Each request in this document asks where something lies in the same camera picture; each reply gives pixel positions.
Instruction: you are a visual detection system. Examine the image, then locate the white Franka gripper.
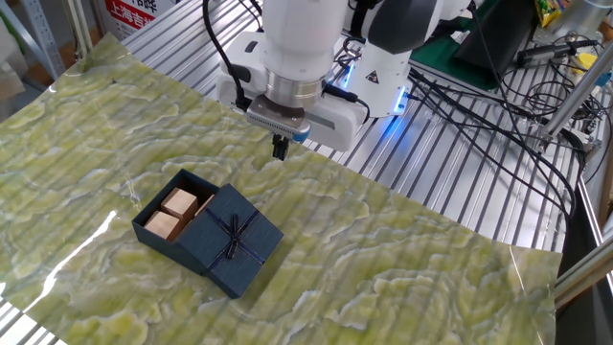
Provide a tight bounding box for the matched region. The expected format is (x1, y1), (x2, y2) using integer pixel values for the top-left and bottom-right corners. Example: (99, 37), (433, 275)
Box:
(216, 31), (368, 162)

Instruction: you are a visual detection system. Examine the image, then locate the dark blue lid with bow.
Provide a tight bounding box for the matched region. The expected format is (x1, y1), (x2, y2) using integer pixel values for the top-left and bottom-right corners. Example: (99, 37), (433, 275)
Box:
(172, 183), (285, 300)

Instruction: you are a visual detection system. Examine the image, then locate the dark blue gift box base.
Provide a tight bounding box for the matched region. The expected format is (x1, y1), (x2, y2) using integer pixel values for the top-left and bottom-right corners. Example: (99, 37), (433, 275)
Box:
(131, 168), (222, 277)

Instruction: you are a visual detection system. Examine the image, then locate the black flat box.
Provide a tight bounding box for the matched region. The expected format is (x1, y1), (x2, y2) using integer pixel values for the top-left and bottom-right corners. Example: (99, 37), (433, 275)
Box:
(451, 0), (538, 79)

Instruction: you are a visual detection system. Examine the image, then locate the light wooden block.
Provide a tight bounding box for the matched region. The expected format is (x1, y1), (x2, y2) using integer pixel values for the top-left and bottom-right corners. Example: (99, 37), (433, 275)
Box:
(160, 187), (200, 222)
(193, 193), (216, 219)
(143, 210), (184, 242)

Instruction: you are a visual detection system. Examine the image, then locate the green marble pattern mat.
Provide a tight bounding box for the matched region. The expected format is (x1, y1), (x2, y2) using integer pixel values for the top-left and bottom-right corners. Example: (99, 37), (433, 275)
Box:
(0, 32), (563, 345)

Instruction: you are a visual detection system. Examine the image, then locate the green cutting mat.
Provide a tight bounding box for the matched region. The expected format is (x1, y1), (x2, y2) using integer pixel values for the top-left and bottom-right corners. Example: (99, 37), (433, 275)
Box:
(410, 0), (505, 93)

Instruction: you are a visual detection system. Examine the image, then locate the red and white printed carton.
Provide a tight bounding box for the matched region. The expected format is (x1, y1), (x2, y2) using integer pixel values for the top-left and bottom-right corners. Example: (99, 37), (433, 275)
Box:
(103, 0), (179, 42)

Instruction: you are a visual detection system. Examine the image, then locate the grey perforated shelf leg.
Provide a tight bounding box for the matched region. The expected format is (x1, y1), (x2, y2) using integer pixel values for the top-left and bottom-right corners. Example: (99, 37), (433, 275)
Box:
(17, 0), (67, 81)

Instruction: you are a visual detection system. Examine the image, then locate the black cylindrical hand tool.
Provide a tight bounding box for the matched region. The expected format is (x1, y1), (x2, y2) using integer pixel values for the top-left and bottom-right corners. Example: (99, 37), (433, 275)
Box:
(515, 38), (601, 68)

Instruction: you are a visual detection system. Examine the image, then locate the colourful snack packet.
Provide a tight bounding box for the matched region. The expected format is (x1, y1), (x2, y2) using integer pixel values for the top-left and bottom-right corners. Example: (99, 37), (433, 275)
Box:
(534, 0), (570, 28)

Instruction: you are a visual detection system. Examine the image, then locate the black camera cable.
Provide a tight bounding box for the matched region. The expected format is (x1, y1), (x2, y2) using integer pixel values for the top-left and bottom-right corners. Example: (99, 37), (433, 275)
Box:
(201, 0), (254, 112)

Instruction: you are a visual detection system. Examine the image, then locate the black cable bundle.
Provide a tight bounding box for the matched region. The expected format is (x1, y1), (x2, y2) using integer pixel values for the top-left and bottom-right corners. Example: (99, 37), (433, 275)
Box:
(405, 61), (613, 226)

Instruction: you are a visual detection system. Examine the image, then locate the slanted aluminium frame post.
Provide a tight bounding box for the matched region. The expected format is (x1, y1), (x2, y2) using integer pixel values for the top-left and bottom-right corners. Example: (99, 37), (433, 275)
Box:
(542, 41), (613, 141)

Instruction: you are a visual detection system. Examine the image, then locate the aluminium frame rail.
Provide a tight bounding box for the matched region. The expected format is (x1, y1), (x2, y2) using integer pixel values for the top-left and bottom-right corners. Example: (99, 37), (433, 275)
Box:
(554, 247), (613, 311)

